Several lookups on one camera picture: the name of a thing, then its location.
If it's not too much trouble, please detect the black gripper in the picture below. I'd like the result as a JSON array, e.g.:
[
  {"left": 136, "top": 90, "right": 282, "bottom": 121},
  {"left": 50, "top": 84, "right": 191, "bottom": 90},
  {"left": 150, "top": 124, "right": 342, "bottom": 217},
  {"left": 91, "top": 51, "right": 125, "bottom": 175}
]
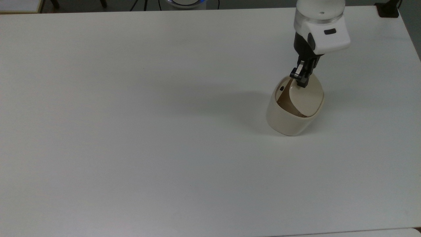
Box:
[{"left": 289, "top": 31, "right": 322, "bottom": 89}]

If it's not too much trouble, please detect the cream trash bin lid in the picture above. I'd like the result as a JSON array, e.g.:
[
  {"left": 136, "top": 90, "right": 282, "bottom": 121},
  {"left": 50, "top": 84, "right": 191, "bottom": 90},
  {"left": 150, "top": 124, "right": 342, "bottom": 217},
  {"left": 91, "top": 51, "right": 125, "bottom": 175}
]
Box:
[{"left": 289, "top": 74, "right": 325, "bottom": 118}]

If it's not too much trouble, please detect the cream trash bin body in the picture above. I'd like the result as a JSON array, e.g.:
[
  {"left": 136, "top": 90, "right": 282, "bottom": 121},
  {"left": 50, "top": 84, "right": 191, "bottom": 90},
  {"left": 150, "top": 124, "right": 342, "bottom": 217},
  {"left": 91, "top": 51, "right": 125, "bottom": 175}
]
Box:
[{"left": 266, "top": 75, "right": 326, "bottom": 136}]

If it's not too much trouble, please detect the black table clamp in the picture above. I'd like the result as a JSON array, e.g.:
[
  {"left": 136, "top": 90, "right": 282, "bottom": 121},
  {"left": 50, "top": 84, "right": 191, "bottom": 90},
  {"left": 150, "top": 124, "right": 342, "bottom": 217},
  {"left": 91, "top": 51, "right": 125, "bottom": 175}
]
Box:
[{"left": 374, "top": 0, "right": 402, "bottom": 18}]

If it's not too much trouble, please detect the wood-edged side table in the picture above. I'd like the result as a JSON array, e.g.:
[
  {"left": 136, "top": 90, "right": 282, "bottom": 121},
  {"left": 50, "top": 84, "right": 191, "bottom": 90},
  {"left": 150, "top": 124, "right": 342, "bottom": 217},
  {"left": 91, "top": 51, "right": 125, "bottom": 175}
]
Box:
[{"left": 0, "top": 0, "right": 45, "bottom": 14}]

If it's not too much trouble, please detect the black floor cable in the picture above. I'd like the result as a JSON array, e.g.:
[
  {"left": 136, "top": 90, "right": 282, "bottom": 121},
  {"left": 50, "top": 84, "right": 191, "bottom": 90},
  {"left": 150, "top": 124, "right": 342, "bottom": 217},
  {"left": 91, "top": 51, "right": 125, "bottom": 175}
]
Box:
[{"left": 129, "top": 0, "right": 149, "bottom": 12}]

